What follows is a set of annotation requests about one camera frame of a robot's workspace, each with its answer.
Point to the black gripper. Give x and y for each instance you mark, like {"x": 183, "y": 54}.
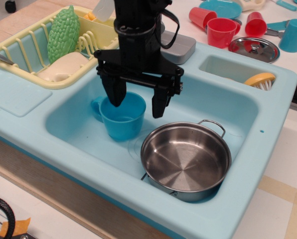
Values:
{"x": 138, "y": 60}

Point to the blue plastic cup with handle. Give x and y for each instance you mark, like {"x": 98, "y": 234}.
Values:
{"x": 123, "y": 122}

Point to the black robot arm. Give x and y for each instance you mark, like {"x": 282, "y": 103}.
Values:
{"x": 142, "y": 12}

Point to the stainless steel pan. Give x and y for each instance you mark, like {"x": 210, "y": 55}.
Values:
{"x": 188, "y": 161}

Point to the steel pot lid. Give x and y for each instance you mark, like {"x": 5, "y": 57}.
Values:
{"x": 256, "y": 48}

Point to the blue upside-down cup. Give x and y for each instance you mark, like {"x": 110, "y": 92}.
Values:
{"x": 288, "y": 42}

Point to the grey toy faucet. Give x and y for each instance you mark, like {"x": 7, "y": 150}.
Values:
{"x": 183, "y": 47}

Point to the cream plastic soap piece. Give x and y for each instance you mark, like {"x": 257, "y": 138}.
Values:
{"x": 63, "y": 67}

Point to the white plastic knife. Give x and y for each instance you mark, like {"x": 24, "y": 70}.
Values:
{"x": 103, "y": 10}

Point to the orange toy utensil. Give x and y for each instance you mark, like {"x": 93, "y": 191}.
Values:
{"x": 90, "y": 16}

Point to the green bitter melon toy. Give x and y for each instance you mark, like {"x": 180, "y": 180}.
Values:
{"x": 63, "y": 35}

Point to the red tumbler lying left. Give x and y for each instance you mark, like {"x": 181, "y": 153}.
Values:
{"x": 200, "y": 16}

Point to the red tumbler lying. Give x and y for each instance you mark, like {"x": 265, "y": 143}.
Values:
{"x": 255, "y": 25}
{"x": 200, "y": 16}

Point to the light blue toy sink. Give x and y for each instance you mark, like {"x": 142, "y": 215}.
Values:
{"x": 244, "y": 100}

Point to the blue plastic plate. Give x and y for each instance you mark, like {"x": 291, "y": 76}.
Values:
{"x": 223, "y": 8}

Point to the yellow dish drying rack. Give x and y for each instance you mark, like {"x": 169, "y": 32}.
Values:
{"x": 28, "y": 49}

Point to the yellow dish brush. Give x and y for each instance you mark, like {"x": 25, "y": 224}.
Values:
{"x": 262, "y": 81}

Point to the red tumbler lying right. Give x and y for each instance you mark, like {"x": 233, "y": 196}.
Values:
{"x": 255, "y": 25}

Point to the cream toy appliance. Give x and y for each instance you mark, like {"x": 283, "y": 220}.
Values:
{"x": 248, "y": 5}

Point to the black caster wheel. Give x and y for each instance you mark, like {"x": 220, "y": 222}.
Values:
{"x": 10, "y": 6}

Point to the blue plastic utensil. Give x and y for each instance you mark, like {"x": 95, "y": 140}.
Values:
{"x": 286, "y": 5}

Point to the orange tape piece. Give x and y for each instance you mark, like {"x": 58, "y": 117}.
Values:
{"x": 21, "y": 227}

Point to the red cup with handle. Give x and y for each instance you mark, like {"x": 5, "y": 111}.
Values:
{"x": 220, "y": 32}

